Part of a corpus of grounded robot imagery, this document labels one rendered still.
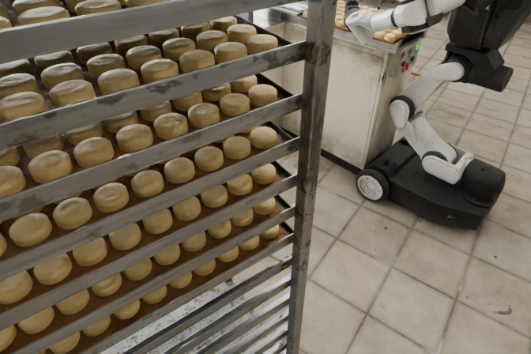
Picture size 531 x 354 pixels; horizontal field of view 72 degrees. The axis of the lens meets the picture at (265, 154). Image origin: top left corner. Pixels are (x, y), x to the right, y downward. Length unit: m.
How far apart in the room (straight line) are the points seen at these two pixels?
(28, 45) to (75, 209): 0.26
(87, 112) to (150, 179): 0.19
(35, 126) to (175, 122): 0.19
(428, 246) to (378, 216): 0.29
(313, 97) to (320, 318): 1.29
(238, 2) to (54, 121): 0.26
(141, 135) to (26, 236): 0.20
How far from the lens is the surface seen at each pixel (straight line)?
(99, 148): 0.55
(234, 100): 0.61
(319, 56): 0.57
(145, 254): 0.64
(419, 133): 2.15
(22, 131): 0.47
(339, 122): 2.25
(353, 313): 1.79
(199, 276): 0.83
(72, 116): 0.47
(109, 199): 0.60
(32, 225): 0.61
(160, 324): 1.62
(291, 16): 2.27
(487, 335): 1.94
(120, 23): 0.44
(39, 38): 0.44
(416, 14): 1.44
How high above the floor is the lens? 1.54
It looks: 38 degrees down
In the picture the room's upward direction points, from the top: straight up
